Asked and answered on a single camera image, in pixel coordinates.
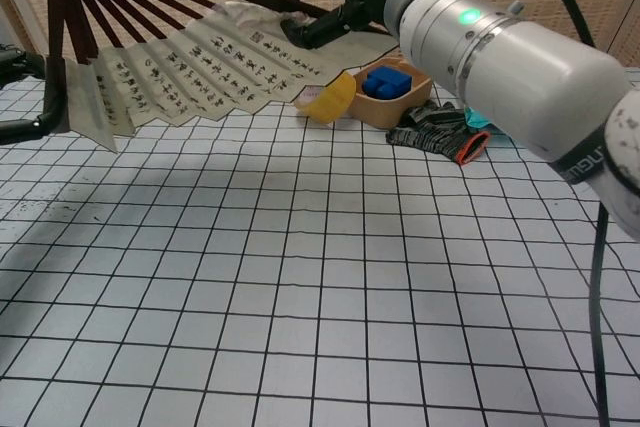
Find yellow packing tape roll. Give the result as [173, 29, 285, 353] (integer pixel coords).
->
[293, 71, 357, 124]

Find blue plastic block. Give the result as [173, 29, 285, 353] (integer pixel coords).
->
[360, 65, 414, 98]

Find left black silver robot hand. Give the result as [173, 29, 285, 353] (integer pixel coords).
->
[0, 46, 71, 148]

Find teal white snack bag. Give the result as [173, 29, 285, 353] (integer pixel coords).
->
[464, 106, 507, 136]

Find grey knit work glove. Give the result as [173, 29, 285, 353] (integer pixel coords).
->
[384, 100, 492, 166]

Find white grid pattern tablecloth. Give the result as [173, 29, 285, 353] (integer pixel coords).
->
[0, 54, 640, 427]

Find light wooden open box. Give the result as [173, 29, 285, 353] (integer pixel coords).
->
[346, 59, 432, 129]

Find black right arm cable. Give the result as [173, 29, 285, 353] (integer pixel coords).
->
[452, 0, 611, 427]

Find red paper folding fan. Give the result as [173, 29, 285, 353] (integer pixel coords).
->
[41, 0, 396, 154]

